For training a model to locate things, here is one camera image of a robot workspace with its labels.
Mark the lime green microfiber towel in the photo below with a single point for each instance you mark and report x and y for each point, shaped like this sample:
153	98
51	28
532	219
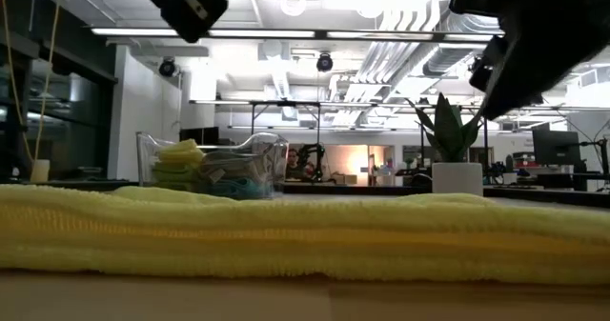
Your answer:
174	173

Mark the grey microfiber towel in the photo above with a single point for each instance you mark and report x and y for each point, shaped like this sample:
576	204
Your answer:
233	166

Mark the clear plastic bin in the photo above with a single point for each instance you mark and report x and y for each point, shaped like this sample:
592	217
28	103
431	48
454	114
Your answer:
276	159

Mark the teal microfiber towel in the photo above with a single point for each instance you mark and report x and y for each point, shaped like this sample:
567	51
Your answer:
240	187

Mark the black background robot arm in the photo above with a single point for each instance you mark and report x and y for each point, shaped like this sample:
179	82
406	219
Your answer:
312	159

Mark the black ceiling spotlight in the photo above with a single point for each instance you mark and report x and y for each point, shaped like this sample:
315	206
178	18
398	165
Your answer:
324	63
168	67

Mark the black computer monitor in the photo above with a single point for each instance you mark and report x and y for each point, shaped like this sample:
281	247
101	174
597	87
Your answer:
555	147

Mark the red storage box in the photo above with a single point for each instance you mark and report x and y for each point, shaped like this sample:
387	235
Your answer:
524	160

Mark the long ceiling light bar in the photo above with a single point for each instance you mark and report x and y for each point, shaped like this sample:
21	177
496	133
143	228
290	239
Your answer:
267	33

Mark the green artificial succulent plant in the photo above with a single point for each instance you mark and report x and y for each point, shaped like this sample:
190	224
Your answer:
448	130

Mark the white round plant pot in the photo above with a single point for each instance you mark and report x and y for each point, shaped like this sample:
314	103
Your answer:
457	178

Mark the pale yellow cylinder container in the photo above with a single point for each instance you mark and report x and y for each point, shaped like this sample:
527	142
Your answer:
40	171

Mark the person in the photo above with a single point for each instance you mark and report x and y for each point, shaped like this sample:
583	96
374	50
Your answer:
293	161

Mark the black background table frame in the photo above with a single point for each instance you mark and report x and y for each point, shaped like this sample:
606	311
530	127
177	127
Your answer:
286	103

